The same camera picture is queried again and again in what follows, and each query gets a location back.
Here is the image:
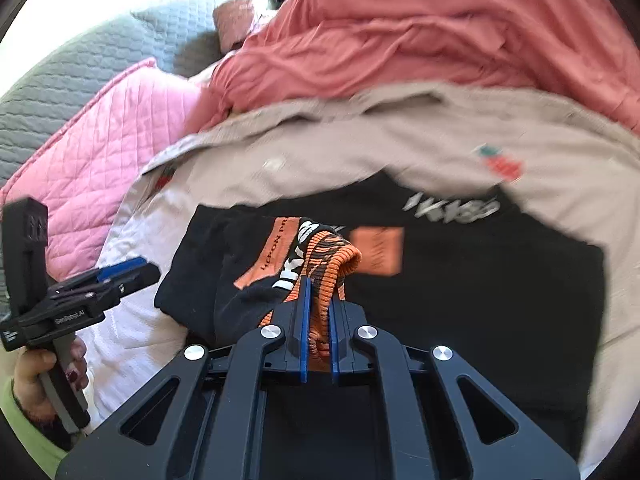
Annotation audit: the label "person's left forearm green sleeve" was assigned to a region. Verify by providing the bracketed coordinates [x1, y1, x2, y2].
[0, 376, 69, 479]

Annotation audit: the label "black garment with orange print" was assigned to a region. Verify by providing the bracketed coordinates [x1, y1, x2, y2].
[154, 170, 608, 463]

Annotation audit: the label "small dusty pink cushion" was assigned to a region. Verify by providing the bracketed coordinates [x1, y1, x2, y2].
[212, 0, 282, 54]

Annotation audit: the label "beige blanket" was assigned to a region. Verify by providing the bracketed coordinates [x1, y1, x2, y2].
[82, 82, 640, 471]

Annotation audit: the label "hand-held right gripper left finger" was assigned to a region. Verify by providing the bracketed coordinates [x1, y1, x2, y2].
[55, 276, 313, 480]

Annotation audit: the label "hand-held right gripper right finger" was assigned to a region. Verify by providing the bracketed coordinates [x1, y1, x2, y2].
[328, 299, 583, 480]

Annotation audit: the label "salmon pink duvet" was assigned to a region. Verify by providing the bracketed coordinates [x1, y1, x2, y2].
[187, 0, 640, 137]

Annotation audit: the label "pink quilted pillow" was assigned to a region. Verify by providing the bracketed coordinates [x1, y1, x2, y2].
[0, 57, 211, 281]

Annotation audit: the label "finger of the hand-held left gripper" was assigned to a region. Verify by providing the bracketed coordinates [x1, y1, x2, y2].
[55, 274, 162, 313]
[47, 256, 162, 292]

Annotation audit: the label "grey quilted bedspread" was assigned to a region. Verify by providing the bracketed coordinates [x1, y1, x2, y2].
[0, 0, 236, 186]

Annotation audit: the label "person's left hand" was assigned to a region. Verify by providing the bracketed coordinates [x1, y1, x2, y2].
[12, 335, 89, 418]

